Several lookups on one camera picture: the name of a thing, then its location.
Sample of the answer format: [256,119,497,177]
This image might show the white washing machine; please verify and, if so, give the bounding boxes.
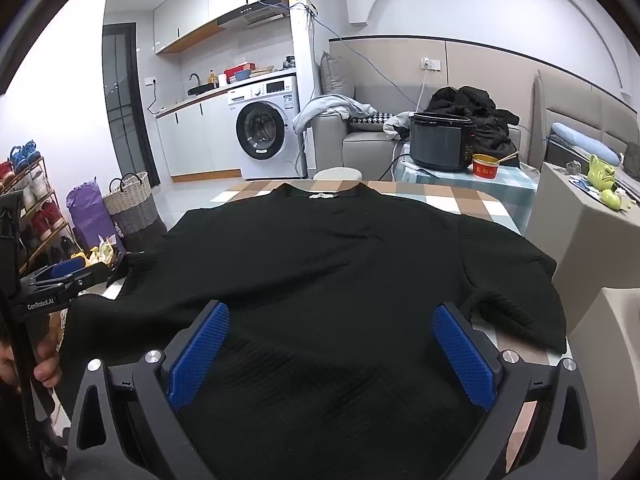
[227,74,307,181]

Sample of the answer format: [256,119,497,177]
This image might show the red dish basket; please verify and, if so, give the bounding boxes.
[223,63,257,83]

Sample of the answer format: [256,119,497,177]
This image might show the blue pillow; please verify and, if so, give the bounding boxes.
[550,121,623,161]

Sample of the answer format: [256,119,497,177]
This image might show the green ogre figure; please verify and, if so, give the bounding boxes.
[586,154,626,191]

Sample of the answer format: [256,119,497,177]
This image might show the houndstooth cushion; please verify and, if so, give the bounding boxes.
[350,111,401,133]

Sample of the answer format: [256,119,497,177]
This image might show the black glass door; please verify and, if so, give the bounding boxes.
[102,22,161,193]

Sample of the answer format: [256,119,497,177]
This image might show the dark grey garment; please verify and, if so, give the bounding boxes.
[622,141,640,181]

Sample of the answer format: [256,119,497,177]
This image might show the light grey garment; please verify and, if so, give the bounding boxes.
[292,94,378,133]

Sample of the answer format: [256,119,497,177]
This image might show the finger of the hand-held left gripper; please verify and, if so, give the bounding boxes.
[60,252,132,293]
[20,259,90,291]

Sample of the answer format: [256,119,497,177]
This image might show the shoe rack with shoes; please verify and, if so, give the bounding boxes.
[0,139,73,271]

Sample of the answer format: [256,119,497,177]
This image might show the padded bed headboard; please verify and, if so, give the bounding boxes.
[530,67,640,171]

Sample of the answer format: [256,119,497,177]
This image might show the range hood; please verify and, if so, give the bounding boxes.
[216,0,291,31]

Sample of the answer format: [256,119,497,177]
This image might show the white rounded furniture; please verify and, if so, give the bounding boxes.
[565,285,640,480]

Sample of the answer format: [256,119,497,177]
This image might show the grey cushion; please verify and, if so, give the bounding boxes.
[320,51,357,103]

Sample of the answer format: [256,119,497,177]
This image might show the red instant noodle cup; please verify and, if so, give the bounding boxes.
[471,154,502,181]

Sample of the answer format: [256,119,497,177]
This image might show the white base cabinets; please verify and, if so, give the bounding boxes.
[155,91,246,178]

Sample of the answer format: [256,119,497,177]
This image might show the purple bag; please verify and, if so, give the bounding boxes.
[66,177,118,253]

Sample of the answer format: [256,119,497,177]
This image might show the person's left hand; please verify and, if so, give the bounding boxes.
[0,327,63,392]

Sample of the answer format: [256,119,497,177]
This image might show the black jacket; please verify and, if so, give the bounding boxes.
[424,85,523,166]

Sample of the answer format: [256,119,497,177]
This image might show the white wall cabinets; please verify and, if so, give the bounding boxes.
[152,0,303,56]

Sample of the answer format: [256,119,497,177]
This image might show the black rice cooker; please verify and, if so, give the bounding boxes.
[409,111,478,173]

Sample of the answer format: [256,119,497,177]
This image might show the woven laundry basket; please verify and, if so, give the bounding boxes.
[102,171,168,253]

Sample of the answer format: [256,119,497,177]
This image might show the grey sofa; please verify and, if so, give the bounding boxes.
[312,110,523,181]

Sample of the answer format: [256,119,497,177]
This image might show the blue cable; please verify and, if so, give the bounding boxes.
[305,7,426,113]

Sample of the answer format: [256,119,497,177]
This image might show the grey cabinet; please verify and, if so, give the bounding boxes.
[525,160,640,336]

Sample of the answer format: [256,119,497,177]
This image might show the wooden shoe rack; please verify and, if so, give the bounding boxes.
[0,155,77,281]

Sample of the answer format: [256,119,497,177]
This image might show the blue checkered side table cloth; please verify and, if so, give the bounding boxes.
[392,157,541,236]

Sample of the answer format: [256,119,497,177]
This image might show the yellow patterned bag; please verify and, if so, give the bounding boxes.
[75,241,120,267]

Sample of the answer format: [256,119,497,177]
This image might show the black knit sweater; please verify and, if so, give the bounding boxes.
[60,183,568,480]

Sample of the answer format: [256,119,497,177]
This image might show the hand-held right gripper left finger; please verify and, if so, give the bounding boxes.
[65,300,232,480]

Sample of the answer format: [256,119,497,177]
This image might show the round white stool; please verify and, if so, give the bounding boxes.
[314,166,363,182]

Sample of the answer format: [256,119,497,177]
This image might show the checkered blanket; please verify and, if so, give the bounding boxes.
[55,178,568,441]

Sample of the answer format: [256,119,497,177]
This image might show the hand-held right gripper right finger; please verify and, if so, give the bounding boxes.
[431,301,598,480]

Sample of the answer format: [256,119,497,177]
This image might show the small grey garment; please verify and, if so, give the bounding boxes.
[382,112,416,141]

